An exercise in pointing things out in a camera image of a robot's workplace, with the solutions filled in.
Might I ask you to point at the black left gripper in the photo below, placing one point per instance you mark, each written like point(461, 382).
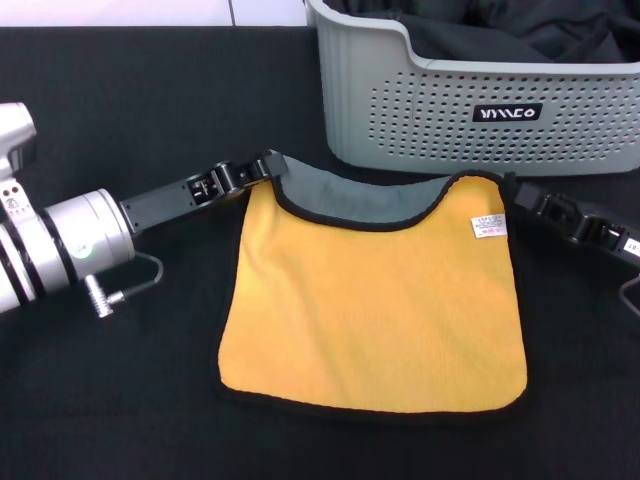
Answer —
point(160, 202)

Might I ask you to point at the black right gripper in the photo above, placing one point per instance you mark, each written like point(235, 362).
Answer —
point(627, 247)

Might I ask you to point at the grey and yellow towel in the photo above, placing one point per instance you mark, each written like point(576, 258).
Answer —
point(375, 300)

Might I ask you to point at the grey perforated storage box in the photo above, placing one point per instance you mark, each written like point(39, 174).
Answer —
point(450, 147)

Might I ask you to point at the black tablecloth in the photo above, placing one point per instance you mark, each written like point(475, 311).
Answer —
point(125, 400)

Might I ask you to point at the black cloth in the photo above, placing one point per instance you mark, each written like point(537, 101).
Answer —
point(500, 35)

